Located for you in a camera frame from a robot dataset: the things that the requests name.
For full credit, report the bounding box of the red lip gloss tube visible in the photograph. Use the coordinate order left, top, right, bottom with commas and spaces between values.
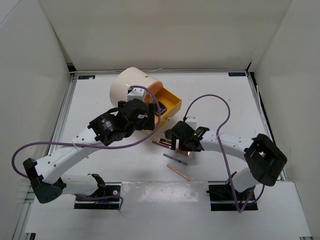
152, 140, 172, 149

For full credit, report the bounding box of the yellow drawer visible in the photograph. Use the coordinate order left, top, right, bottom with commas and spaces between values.
148, 85, 182, 131

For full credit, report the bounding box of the pink top drawer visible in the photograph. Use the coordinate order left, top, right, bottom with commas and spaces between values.
144, 80, 163, 103

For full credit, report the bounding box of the cream cylindrical drawer organizer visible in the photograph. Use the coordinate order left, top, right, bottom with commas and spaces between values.
109, 67, 158, 107

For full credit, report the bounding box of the black gold square compact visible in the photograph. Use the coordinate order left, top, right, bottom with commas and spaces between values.
154, 101, 167, 116

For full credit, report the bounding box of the pink eyeshadow palette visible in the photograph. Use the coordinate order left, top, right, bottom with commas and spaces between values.
175, 149, 191, 157

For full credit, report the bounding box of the black round powder jar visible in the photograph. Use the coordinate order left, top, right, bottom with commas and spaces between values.
165, 129, 175, 140

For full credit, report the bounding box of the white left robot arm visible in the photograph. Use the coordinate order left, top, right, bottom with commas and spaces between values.
23, 99, 156, 204

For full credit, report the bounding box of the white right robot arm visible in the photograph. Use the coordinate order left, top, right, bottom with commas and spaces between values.
165, 121, 288, 200

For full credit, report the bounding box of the black gold lipstick box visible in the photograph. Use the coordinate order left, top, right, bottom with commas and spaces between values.
159, 138, 172, 146

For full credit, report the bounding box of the grey eyeliner pencil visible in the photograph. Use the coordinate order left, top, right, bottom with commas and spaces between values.
163, 153, 188, 166

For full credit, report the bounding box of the pink concealer stick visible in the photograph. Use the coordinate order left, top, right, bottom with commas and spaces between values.
166, 163, 191, 181

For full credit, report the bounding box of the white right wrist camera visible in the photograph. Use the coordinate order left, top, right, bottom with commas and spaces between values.
185, 116, 197, 130

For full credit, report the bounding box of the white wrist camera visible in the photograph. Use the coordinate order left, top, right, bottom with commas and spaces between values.
185, 116, 197, 130
127, 87, 147, 102

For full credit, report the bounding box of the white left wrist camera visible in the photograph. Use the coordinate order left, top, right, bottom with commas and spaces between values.
127, 87, 147, 102

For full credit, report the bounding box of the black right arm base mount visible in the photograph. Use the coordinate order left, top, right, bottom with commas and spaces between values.
206, 182, 252, 212

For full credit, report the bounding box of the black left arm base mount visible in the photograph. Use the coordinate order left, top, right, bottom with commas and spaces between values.
73, 182, 124, 211

